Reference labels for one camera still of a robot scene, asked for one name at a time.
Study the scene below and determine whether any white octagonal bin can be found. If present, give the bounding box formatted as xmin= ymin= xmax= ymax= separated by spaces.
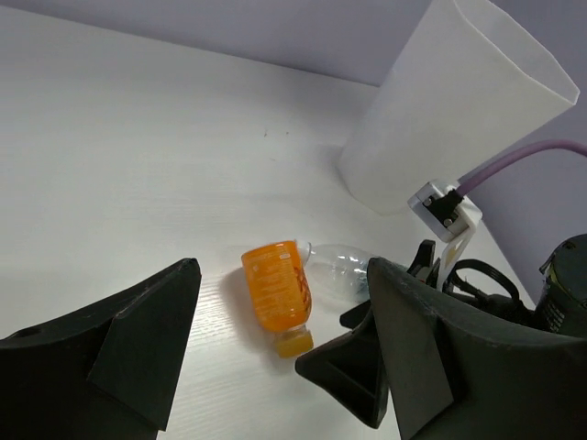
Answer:
xmin=338 ymin=1 xmax=580 ymax=215

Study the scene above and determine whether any orange juice bottle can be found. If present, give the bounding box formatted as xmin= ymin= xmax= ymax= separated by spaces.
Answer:
xmin=241 ymin=240 xmax=314 ymax=358

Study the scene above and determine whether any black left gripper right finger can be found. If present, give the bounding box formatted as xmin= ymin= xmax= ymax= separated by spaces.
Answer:
xmin=368 ymin=258 xmax=586 ymax=439

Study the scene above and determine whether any green label clear bottle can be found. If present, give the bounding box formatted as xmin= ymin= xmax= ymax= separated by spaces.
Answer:
xmin=296 ymin=240 xmax=374 ymax=305

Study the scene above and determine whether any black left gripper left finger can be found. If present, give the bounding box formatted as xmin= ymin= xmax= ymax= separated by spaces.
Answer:
xmin=1 ymin=258 xmax=202 ymax=439

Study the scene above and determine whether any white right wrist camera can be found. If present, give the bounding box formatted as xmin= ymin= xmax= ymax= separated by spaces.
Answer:
xmin=407 ymin=181 xmax=482 ymax=291

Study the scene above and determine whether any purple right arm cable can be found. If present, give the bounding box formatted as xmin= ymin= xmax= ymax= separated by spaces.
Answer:
xmin=458 ymin=139 xmax=587 ymax=196

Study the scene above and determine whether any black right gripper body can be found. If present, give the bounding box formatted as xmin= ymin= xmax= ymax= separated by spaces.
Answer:
xmin=407 ymin=238 xmax=536 ymax=327

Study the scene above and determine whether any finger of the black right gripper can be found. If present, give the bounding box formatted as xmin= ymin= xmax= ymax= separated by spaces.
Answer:
xmin=294 ymin=302 xmax=389 ymax=429

